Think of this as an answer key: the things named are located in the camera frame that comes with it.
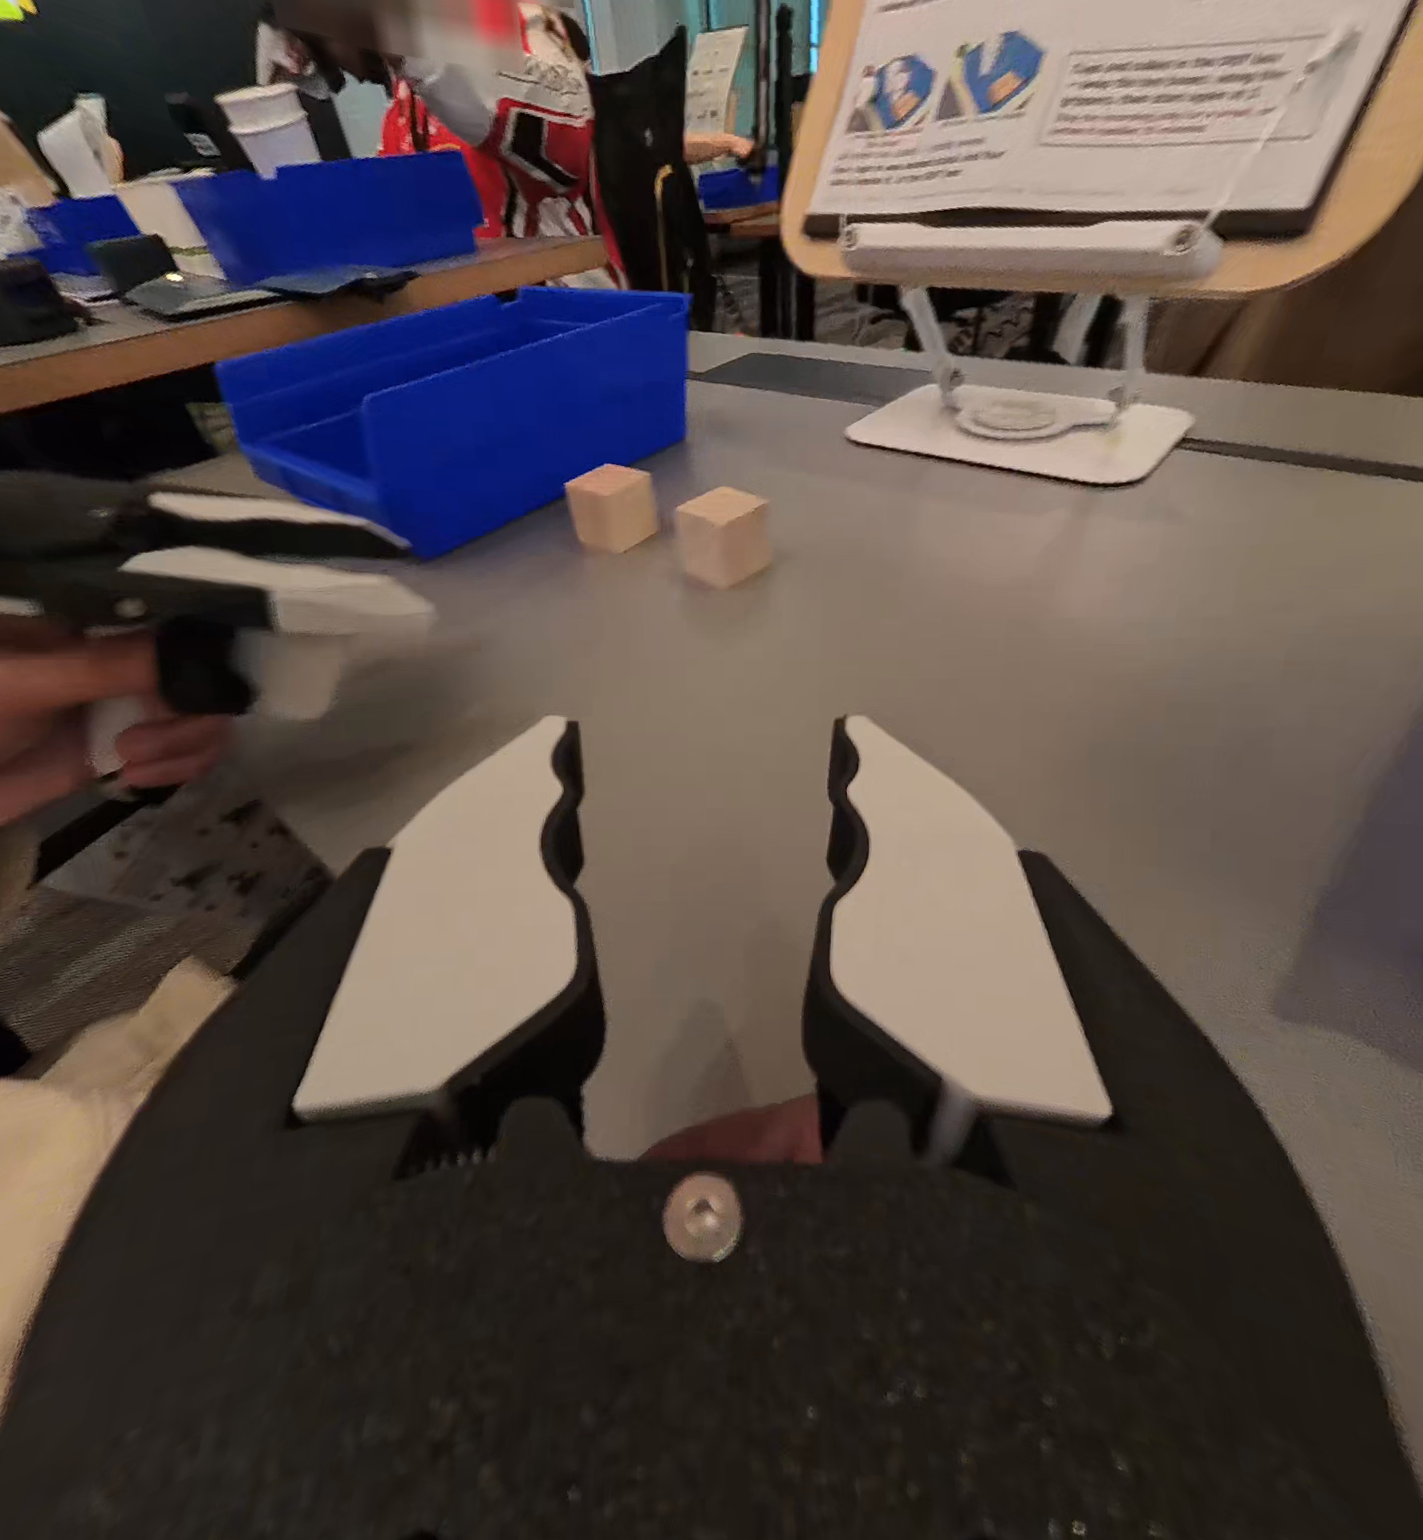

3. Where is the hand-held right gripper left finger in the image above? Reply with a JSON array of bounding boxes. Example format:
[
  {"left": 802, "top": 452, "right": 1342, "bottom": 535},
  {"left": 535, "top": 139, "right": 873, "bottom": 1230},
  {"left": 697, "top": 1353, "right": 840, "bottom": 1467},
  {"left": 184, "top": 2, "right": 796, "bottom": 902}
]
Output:
[{"left": 290, "top": 717, "right": 607, "bottom": 1180}]

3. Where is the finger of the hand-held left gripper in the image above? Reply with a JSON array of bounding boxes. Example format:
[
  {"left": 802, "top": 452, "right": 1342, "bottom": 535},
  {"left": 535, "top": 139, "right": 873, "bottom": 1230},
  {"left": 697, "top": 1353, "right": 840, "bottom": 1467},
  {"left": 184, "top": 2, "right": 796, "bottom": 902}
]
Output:
[
  {"left": 116, "top": 545, "right": 439, "bottom": 643},
  {"left": 139, "top": 487, "right": 415, "bottom": 562}
]

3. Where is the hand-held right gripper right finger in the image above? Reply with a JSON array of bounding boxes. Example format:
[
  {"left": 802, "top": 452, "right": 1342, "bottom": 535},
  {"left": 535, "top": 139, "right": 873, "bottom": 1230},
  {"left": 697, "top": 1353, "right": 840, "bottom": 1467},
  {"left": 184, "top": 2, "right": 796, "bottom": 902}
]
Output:
[{"left": 802, "top": 717, "right": 1114, "bottom": 1166}]

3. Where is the stack of white cups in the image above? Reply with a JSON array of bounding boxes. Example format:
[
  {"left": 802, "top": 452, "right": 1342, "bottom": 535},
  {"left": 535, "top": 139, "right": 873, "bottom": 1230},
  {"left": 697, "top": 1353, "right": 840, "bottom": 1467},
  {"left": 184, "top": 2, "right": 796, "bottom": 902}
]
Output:
[{"left": 217, "top": 85, "right": 309, "bottom": 180}]

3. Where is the person's left hand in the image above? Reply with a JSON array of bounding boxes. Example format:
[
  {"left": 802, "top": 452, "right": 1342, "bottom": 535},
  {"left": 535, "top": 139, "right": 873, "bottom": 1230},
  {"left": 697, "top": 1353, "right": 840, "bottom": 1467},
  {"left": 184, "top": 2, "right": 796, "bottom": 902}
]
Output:
[{"left": 0, "top": 626, "right": 234, "bottom": 846}]

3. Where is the wooden side table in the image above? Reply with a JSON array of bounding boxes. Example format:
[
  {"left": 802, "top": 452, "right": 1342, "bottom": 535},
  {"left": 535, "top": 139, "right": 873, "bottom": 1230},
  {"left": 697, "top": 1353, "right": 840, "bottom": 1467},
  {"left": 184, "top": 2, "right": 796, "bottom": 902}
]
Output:
[{"left": 0, "top": 234, "right": 616, "bottom": 423}]

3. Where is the black box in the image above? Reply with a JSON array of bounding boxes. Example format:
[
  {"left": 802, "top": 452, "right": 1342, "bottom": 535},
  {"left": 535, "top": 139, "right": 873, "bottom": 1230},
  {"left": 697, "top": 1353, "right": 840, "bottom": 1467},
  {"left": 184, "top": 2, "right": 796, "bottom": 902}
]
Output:
[{"left": 0, "top": 259, "right": 87, "bottom": 344}]

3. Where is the blue plastic divided bin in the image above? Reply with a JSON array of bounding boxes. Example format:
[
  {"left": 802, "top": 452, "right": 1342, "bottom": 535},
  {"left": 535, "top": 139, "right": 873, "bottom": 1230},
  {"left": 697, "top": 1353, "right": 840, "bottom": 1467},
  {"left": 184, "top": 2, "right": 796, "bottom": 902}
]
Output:
[{"left": 217, "top": 286, "right": 693, "bottom": 562}]

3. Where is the dark blue pouch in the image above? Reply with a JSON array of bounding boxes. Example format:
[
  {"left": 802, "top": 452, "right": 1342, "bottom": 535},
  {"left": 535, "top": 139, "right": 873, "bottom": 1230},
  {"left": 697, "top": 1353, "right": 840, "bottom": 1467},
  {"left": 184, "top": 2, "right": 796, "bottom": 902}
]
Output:
[{"left": 261, "top": 267, "right": 417, "bottom": 304}]

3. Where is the small blue plastic bin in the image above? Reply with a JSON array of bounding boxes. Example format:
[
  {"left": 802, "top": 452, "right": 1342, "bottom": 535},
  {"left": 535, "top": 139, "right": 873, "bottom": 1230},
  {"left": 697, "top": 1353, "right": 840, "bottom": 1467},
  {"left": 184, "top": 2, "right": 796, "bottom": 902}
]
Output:
[{"left": 25, "top": 195, "right": 141, "bottom": 278}]

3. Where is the large blue plastic bin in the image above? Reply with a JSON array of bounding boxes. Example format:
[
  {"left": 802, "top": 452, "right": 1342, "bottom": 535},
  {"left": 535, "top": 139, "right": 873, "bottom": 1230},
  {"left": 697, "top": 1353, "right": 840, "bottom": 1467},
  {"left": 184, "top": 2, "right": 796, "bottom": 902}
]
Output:
[{"left": 176, "top": 151, "right": 485, "bottom": 286}]

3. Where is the white paper cup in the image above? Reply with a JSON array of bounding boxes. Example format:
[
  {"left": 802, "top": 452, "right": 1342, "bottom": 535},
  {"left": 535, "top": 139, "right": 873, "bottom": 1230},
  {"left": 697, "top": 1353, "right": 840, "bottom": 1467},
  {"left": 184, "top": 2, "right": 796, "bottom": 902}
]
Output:
[{"left": 116, "top": 178, "right": 220, "bottom": 278}]

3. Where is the light wooden cube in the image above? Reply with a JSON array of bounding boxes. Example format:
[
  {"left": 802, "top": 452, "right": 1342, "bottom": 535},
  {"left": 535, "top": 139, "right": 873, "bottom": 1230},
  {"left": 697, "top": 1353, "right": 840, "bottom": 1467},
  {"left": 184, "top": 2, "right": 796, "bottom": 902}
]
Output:
[
  {"left": 674, "top": 487, "right": 773, "bottom": 589},
  {"left": 564, "top": 464, "right": 661, "bottom": 556}
]

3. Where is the person's cream garment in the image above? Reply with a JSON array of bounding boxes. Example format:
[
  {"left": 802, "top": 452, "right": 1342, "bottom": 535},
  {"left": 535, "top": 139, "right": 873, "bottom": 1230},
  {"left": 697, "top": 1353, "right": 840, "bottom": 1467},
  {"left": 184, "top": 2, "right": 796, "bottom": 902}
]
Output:
[{"left": 0, "top": 964, "right": 238, "bottom": 1506}]

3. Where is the wooden document stand white base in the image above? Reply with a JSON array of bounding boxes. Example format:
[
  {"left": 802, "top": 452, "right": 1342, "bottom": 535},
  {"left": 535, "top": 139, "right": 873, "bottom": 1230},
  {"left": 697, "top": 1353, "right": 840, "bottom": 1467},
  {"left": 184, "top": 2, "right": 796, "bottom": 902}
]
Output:
[{"left": 780, "top": 0, "right": 1423, "bottom": 487}]

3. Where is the white standing sign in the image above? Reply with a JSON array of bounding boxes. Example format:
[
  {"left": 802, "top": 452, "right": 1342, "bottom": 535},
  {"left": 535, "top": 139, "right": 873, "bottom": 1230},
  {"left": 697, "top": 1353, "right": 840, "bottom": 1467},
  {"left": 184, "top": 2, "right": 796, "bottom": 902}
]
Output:
[{"left": 686, "top": 28, "right": 749, "bottom": 134}]

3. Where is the printed instruction sheet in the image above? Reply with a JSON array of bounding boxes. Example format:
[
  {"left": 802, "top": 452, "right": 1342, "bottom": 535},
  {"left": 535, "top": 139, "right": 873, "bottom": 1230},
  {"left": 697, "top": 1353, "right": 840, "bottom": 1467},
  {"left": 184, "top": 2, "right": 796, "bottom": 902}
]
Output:
[{"left": 805, "top": 0, "right": 1418, "bottom": 236}]

